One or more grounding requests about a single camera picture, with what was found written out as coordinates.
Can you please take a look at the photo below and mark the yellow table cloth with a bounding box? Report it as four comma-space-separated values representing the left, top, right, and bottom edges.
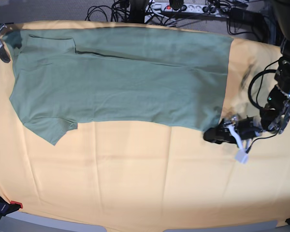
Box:
0, 21, 290, 232

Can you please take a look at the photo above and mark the green T-shirt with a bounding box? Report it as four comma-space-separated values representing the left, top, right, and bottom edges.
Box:
3, 27, 232, 145

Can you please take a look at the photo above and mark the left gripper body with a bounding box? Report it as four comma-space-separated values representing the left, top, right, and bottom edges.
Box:
222, 115, 263, 151

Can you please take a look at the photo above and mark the blue red clamp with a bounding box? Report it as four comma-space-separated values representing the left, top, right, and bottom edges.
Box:
0, 196, 23, 220

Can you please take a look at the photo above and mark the black table leg post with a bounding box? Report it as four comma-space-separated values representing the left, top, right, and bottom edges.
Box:
128, 0, 147, 24

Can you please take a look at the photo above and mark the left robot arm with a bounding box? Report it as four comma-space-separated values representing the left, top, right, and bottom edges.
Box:
203, 0, 290, 153

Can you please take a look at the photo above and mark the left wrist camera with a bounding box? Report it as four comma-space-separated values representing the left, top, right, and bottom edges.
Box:
235, 150, 248, 164

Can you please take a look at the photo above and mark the white power strip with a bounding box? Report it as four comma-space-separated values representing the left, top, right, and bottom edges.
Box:
145, 1, 230, 22

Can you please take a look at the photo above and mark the black power adapter brick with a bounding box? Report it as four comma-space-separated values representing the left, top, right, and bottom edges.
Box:
229, 8, 264, 26

